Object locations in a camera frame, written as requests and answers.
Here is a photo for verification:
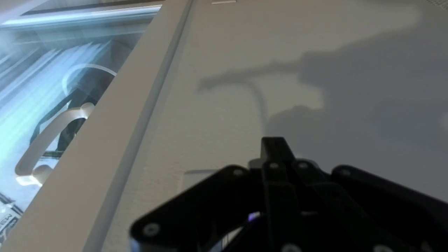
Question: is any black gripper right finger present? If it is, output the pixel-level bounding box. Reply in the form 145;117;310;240
276;135;448;252

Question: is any white glass sliding door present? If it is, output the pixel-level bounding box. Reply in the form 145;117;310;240
0;0;196;252

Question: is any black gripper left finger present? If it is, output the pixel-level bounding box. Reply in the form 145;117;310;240
129;135;279;252

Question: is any white double light switch plate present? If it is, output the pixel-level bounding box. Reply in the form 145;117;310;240
178;166;227;193

